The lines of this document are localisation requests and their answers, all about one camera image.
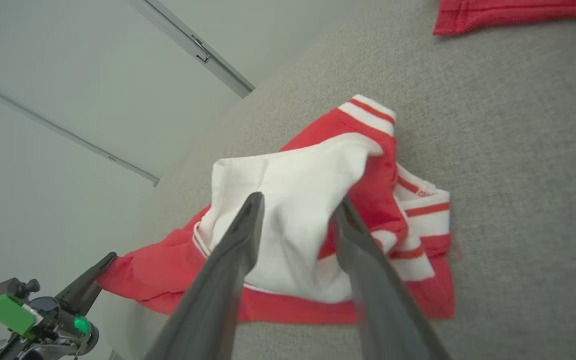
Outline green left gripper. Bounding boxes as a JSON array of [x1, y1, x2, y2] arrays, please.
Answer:
[[0, 252, 118, 360]]

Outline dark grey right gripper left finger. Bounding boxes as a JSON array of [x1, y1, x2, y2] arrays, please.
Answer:
[[143, 192, 265, 360]]

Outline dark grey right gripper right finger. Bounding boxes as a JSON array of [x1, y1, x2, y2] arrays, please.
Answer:
[[331, 197, 452, 360]]

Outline red Bulls 23 jersey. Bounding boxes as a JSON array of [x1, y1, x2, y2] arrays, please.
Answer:
[[95, 93, 457, 326]]

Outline red shorts with white stripe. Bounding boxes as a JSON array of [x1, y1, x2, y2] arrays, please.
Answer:
[[432, 0, 576, 37]]

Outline grey fabric sofa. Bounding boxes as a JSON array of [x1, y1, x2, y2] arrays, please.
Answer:
[[97, 0, 576, 360]]

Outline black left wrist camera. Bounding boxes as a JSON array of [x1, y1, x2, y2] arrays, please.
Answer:
[[0, 277, 42, 301]]

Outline thin grey wall rail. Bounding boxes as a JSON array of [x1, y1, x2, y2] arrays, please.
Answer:
[[0, 76, 162, 188]]

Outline thick grey wall rail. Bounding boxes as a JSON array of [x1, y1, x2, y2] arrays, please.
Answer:
[[127, 0, 257, 99]]

